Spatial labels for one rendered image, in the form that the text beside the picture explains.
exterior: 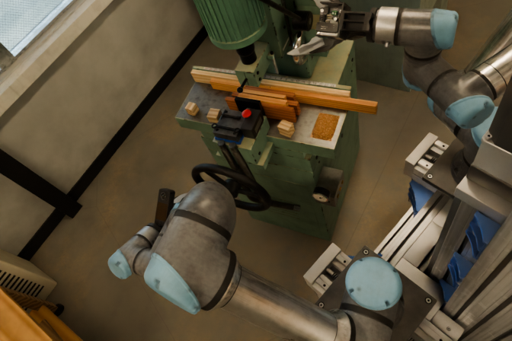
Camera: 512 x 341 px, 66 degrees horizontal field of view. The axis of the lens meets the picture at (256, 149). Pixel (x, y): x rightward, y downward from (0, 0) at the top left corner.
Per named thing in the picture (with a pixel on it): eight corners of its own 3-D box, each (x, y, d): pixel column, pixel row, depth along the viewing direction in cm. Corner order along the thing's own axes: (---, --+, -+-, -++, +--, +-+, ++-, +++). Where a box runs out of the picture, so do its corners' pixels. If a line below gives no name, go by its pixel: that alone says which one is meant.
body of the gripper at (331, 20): (317, -1, 83) (375, 1, 78) (328, 7, 91) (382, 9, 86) (312, 36, 85) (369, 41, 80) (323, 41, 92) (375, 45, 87)
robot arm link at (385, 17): (402, 11, 84) (395, 49, 86) (380, 9, 86) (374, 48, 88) (398, 4, 78) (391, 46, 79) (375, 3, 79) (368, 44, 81)
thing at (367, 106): (212, 88, 147) (209, 81, 144) (215, 84, 148) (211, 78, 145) (376, 114, 124) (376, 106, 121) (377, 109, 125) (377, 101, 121)
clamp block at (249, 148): (219, 155, 134) (210, 141, 126) (235, 124, 140) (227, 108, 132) (258, 165, 128) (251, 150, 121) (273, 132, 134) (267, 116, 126)
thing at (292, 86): (195, 81, 152) (190, 72, 148) (197, 78, 153) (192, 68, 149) (349, 105, 128) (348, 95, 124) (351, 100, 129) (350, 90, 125)
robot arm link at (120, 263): (131, 285, 107) (109, 275, 111) (158, 258, 115) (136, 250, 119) (123, 264, 103) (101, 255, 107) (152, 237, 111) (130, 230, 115)
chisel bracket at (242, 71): (241, 87, 132) (233, 70, 126) (256, 57, 138) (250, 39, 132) (260, 90, 130) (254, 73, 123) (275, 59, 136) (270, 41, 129)
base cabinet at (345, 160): (250, 218, 215) (206, 149, 157) (286, 132, 240) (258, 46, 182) (331, 242, 197) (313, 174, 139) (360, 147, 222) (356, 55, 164)
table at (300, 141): (168, 147, 145) (161, 138, 140) (203, 84, 158) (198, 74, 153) (328, 186, 121) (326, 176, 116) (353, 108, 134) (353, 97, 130)
